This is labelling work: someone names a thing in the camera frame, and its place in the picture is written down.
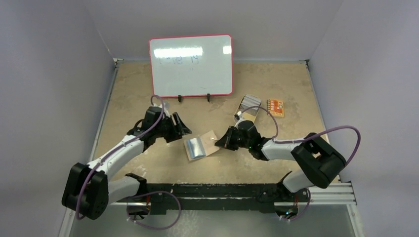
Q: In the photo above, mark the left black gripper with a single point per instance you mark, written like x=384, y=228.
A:
x=176, y=134

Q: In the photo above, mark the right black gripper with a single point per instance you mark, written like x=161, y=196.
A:
x=231, y=138

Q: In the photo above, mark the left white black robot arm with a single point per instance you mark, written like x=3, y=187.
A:
x=90, y=189

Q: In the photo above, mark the pink framed whiteboard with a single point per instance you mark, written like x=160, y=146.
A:
x=190, y=66

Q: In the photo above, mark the credit card stack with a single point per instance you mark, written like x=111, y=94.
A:
x=250, y=101

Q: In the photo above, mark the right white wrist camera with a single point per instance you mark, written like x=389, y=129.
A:
x=238, y=116

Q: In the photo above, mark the beige oval tray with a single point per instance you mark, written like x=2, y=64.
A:
x=246, y=115

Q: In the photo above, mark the aluminium frame rail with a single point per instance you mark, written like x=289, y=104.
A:
x=336, y=193

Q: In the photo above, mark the orange card pack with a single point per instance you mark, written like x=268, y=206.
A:
x=276, y=107

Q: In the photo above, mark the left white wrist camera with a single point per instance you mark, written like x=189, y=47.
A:
x=165, y=107

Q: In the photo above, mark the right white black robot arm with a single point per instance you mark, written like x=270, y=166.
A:
x=319, y=163

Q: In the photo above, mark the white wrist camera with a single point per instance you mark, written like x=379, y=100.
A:
x=238, y=116
x=165, y=107

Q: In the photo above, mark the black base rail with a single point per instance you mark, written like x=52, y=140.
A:
x=262, y=197

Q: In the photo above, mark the beige card holder wallet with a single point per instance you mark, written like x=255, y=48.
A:
x=202, y=146

